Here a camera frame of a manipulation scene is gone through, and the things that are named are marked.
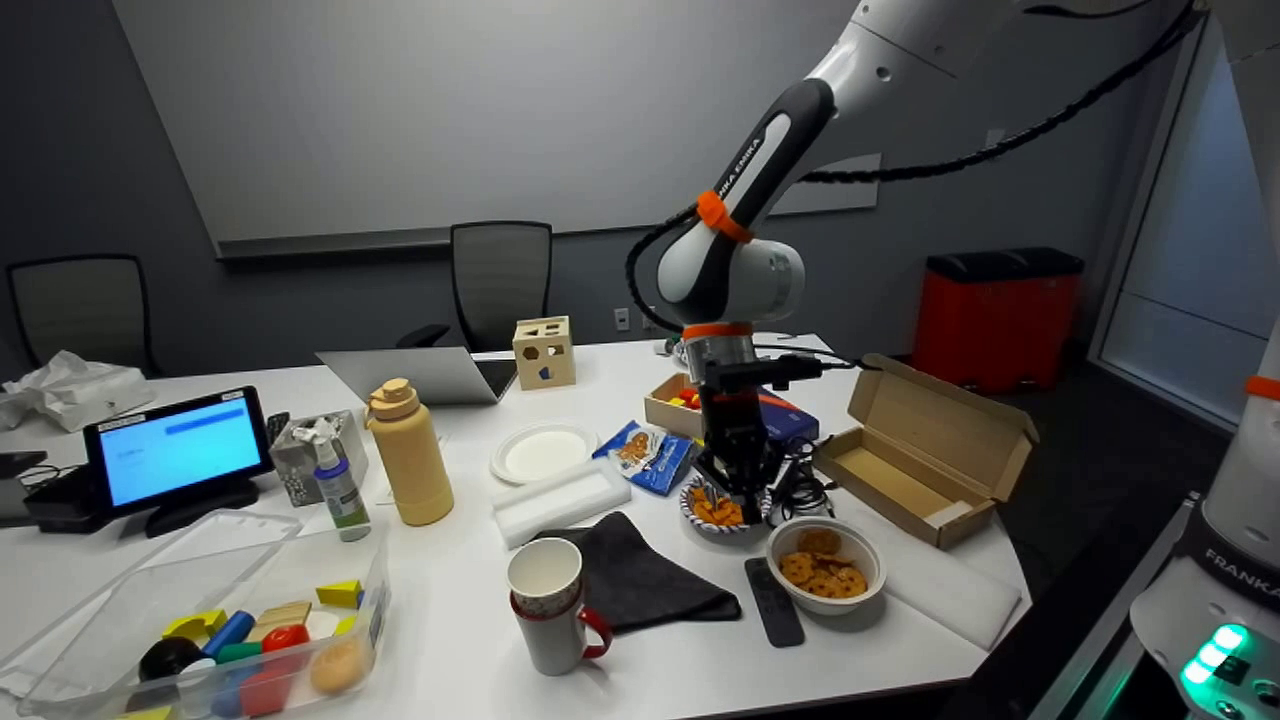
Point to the open cardboard box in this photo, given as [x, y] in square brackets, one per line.
[933, 440]

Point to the black remote control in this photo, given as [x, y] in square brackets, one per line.
[776, 612]

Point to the tan toy ball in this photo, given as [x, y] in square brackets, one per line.
[343, 664]

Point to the grey carton box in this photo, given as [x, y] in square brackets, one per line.
[292, 462]

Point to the wooden shape sorter cube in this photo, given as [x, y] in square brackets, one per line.
[544, 353]

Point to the white round plate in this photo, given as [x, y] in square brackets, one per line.
[540, 459]

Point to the blue book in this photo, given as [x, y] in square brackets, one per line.
[799, 427]

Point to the grey mesh office chair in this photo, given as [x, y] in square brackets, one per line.
[501, 274]
[82, 306]

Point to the grey laptop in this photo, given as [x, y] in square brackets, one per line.
[405, 373]

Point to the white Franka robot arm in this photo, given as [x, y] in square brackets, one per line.
[724, 274]

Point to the blue toy cylinder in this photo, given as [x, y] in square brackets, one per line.
[228, 633]

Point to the yellow toy block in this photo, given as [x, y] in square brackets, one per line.
[343, 593]

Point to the clear plastic bin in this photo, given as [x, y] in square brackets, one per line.
[320, 561]

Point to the blue snack packet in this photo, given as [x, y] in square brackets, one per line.
[655, 462]

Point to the yellow green toy piece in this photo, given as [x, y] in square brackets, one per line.
[192, 626]

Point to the black case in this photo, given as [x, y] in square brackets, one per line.
[52, 503]

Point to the white wall outlet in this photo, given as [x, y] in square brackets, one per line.
[620, 316]

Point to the glass door panel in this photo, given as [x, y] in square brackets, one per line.
[1186, 264]

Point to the black and white patterned bowl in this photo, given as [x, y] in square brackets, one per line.
[708, 519]

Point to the black toy piece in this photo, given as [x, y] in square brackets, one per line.
[164, 659]

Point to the red trash bin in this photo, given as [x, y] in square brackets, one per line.
[993, 325]

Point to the white bowl of pretzels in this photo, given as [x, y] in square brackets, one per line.
[824, 575]

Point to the small spray bottle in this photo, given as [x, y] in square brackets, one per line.
[343, 492]

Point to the tan plastic bottle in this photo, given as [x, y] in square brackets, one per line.
[409, 464]

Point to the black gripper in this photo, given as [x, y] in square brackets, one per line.
[737, 427]

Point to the wooden box of toys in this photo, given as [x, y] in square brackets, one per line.
[664, 407]

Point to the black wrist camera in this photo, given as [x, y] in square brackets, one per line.
[788, 368]

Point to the white paper roll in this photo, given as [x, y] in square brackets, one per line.
[563, 507]

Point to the black cloth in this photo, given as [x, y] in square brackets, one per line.
[640, 575]

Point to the red toy piece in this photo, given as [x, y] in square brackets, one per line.
[281, 637]

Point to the white plastic bag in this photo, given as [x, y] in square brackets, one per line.
[75, 384]

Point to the white wall whiteboard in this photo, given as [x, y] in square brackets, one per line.
[401, 107]

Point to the black tablet with stand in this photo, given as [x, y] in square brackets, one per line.
[182, 444]

